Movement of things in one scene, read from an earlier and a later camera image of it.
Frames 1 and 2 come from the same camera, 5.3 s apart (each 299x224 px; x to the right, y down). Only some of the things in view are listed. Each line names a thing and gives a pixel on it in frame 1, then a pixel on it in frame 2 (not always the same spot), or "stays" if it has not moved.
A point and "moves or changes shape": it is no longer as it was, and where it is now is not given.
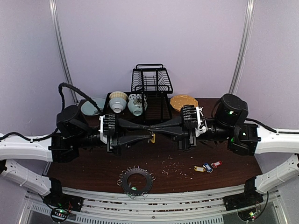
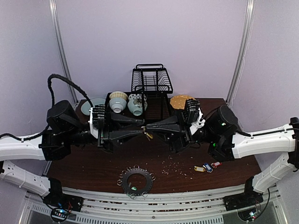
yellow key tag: (153, 141) moves or changes shape
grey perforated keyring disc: (138, 192) stays
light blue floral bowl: (135, 106) stays
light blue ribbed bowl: (117, 104) stays
